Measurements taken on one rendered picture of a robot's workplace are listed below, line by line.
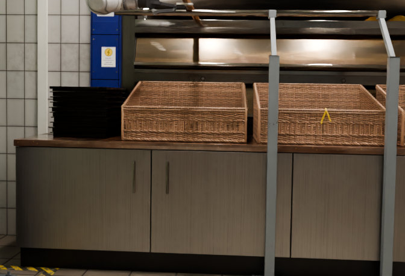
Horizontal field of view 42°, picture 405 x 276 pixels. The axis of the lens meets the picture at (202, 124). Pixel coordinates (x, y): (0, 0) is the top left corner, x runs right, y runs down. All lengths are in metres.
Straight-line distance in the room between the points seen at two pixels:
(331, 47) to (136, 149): 1.17
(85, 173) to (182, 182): 0.43
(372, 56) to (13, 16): 1.91
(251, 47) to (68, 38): 0.98
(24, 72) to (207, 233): 1.36
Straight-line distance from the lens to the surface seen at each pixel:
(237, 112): 2.29
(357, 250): 2.38
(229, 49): 2.79
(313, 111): 2.30
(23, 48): 3.02
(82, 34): 2.92
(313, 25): 2.82
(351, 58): 2.83
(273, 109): 2.18
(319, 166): 2.28
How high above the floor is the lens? 0.79
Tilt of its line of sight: 3 degrees down
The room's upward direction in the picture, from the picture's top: 1 degrees clockwise
